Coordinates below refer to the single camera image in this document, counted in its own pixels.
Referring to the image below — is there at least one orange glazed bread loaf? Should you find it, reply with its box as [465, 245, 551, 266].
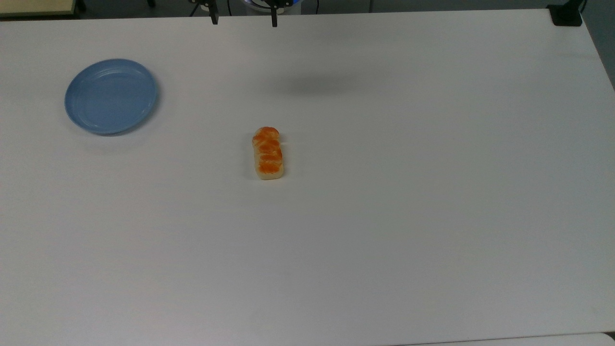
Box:
[252, 126, 284, 181]

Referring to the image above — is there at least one blue round plate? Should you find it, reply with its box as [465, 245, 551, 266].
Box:
[64, 59, 159, 136]

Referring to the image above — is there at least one wooden furniture piece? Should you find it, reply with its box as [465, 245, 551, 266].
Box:
[0, 0, 78, 18]

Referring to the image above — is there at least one black clamp mount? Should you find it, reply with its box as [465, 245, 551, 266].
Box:
[547, 0, 588, 27]

